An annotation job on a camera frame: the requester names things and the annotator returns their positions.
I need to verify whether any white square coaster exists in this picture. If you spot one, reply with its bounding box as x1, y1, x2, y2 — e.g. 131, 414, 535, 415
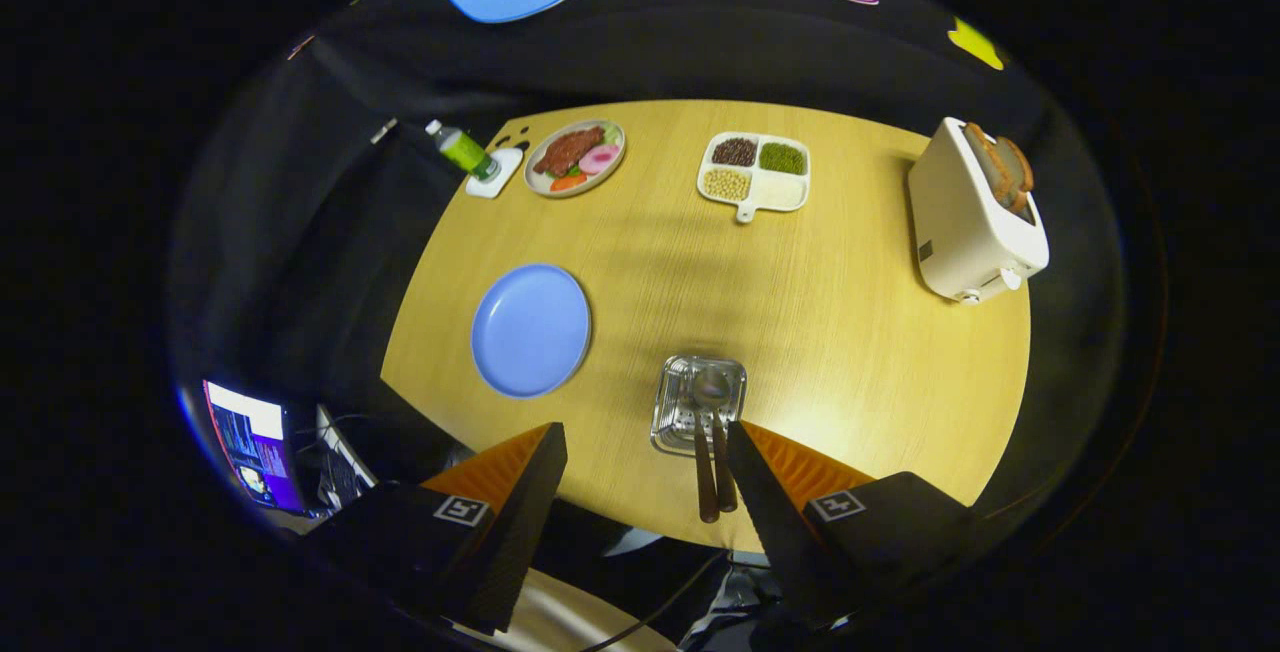
465, 147, 524, 199

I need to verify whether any brown steak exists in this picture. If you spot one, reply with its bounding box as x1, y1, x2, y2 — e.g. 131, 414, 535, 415
533, 126, 606, 177

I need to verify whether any white divided bean tray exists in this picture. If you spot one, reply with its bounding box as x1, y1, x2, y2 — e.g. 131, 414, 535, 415
697, 131, 811, 224

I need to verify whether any wooden handled metal fork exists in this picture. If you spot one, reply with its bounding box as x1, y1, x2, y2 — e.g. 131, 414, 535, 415
693, 402, 720, 524

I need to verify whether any wooden handled metal spoon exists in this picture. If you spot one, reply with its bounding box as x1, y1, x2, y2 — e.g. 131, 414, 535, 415
692, 367, 740, 514

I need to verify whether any metal wire cutlery basket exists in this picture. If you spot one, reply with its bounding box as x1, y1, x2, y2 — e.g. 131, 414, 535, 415
650, 355, 748, 458

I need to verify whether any white toaster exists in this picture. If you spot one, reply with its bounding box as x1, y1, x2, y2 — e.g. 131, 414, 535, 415
908, 117, 1050, 305

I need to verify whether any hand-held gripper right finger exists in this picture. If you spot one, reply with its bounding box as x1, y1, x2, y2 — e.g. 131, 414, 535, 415
725, 421, 986, 628

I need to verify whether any green labelled drink bottle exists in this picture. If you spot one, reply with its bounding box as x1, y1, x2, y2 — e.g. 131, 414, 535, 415
425, 119, 501, 182

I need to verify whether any brown bread slice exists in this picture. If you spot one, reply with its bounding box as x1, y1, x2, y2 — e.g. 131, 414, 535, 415
962, 122, 1016, 208
995, 135, 1036, 216

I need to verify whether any black cable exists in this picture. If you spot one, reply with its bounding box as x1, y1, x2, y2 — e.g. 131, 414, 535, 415
580, 552, 726, 652

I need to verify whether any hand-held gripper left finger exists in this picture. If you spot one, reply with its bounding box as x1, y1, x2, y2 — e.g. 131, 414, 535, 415
305, 422, 569, 635

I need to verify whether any blue round plate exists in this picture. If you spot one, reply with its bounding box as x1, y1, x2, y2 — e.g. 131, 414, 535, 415
471, 264, 593, 400

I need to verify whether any beige food plate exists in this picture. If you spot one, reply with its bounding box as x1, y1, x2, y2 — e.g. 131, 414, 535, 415
523, 119, 627, 198

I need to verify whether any lit computer monitor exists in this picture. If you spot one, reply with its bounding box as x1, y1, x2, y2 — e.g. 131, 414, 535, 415
203, 379, 306, 514

